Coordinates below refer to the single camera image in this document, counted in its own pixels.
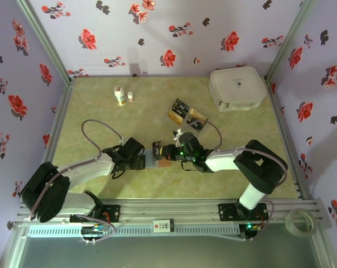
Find black VIP card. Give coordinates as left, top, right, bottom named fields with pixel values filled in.
left=185, top=122, right=205, bottom=132
left=152, top=141, right=164, bottom=162
left=171, top=103, right=189, bottom=117
left=174, top=97, right=192, bottom=110
left=186, top=116, right=207, bottom=127

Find gold card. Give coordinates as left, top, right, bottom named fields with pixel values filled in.
left=167, top=110, right=185, bottom=126
left=188, top=108, right=208, bottom=121

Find black and gold packets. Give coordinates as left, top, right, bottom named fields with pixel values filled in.
left=165, top=97, right=209, bottom=134

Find red and white label tag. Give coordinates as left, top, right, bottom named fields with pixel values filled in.
left=153, top=219, right=175, bottom=233

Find large white pill bottle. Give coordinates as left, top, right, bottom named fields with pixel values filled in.
left=113, top=85, right=127, bottom=107

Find green circuit board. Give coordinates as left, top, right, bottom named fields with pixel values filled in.
left=242, top=223, right=263, bottom=232
left=81, top=225, right=108, bottom=235

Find white zipped storage case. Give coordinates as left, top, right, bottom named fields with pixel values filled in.
left=208, top=66, right=268, bottom=113

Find clear tape roll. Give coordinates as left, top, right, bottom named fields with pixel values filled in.
left=285, top=208, right=317, bottom=237

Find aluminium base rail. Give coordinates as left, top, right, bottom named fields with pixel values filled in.
left=13, top=197, right=333, bottom=229

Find white slotted cable duct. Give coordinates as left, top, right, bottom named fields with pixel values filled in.
left=27, top=224, right=241, bottom=238

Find aluminium side rail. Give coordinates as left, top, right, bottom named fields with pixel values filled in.
left=264, top=76, right=311, bottom=200
left=36, top=78, right=77, bottom=171

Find aluminium frame post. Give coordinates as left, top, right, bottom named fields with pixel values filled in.
left=0, top=226, right=30, bottom=268
left=15, top=0, right=77, bottom=87
left=309, top=231, right=335, bottom=268
left=264, top=0, right=317, bottom=84

